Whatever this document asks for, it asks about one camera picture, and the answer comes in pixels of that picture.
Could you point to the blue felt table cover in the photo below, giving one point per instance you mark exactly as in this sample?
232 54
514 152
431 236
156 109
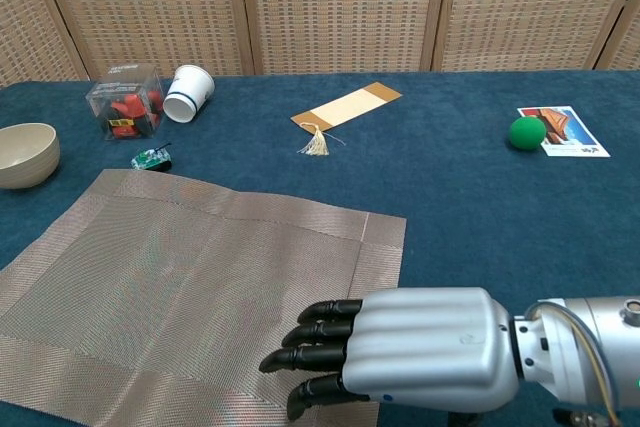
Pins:
475 227

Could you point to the white paper cup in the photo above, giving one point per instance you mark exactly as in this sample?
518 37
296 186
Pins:
192 87

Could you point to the white bowl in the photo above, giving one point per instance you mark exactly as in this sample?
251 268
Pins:
25 157

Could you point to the clear box with red toy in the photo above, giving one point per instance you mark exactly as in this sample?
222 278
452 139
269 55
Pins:
127 102

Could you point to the green ball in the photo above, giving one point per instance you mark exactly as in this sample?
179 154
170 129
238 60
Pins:
527 133

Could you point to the small green circuit toy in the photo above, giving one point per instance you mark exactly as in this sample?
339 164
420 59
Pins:
150 159

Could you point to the tan bookmark with tassel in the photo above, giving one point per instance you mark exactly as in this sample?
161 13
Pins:
345 107

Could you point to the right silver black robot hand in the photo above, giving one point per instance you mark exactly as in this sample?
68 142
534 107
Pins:
430 347

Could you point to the picture postcard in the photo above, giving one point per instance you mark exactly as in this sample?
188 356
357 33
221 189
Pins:
570 134

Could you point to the woven wooden folding screen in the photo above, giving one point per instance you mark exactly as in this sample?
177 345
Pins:
340 7

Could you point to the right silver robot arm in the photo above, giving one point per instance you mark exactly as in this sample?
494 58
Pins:
575 362

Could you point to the brown woven placemat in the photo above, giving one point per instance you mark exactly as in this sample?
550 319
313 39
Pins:
175 287

